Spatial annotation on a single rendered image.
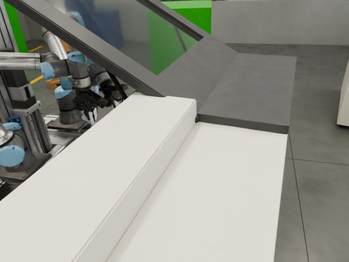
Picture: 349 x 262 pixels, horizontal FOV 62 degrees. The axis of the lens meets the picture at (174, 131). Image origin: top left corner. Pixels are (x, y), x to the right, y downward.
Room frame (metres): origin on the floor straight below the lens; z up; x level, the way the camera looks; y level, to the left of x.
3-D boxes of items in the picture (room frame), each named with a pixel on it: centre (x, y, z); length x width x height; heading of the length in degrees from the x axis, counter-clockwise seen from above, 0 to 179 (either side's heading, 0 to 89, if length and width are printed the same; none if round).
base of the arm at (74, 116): (1.72, 0.68, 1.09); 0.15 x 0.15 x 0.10
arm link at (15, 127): (1.24, 0.82, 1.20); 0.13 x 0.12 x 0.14; 24
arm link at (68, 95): (1.73, 0.68, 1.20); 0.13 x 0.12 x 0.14; 121
